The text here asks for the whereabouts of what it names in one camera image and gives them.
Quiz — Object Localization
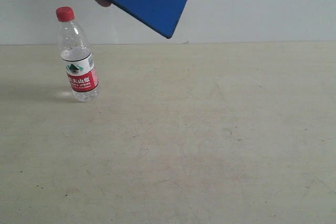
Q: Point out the clear red-capped water bottle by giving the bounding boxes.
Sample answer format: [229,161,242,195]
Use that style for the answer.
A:
[56,6,99,102]

